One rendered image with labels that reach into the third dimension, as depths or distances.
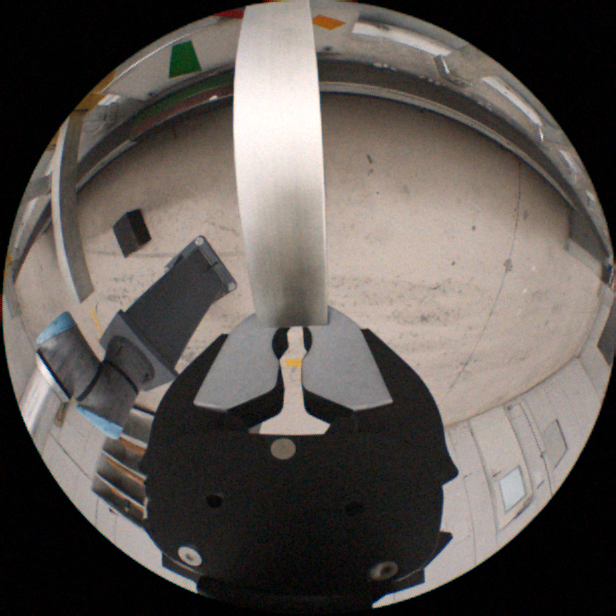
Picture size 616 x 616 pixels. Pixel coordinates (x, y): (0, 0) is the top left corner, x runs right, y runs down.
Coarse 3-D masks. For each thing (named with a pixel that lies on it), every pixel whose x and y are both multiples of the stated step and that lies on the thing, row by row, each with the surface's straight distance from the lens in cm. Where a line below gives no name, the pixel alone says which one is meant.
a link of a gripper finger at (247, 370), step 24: (240, 336) 9; (264, 336) 9; (216, 360) 9; (240, 360) 8; (264, 360) 8; (216, 384) 8; (240, 384) 8; (264, 384) 7; (216, 408) 7; (240, 408) 7; (264, 408) 8
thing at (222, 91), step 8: (216, 88) 29; (224, 88) 29; (232, 88) 28; (200, 96) 30; (208, 96) 29; (216, 96) 28; (176, 104) 31; (184, 104) 30; (192, 104) 30; (160, 112) 33; (168, 112) 32; (176, 112) 31; (152, 120) 33; (160, 120) 32; (136, 128) 35; (144, 128) 34
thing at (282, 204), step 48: (288, 0) 14; (240, 48) 11; (288, 48) 10; (240, 96) 9; (288, 96) 8; (240, 144) 8; (288, 144) 8; (240, 192) 8; (288, 192) 8; (288, 240) 8; (288, 288) 8
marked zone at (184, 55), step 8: (176, 48) 27; (184, 48) 27; (192, 48) 27; (176, 56) 28; (184, 56) 28; (192, 56) 28; (176, 64) 29; (184, 64) 30; (192, 64) 30; (176, 72) 31; (184, 72) 31; (192, 72) 32
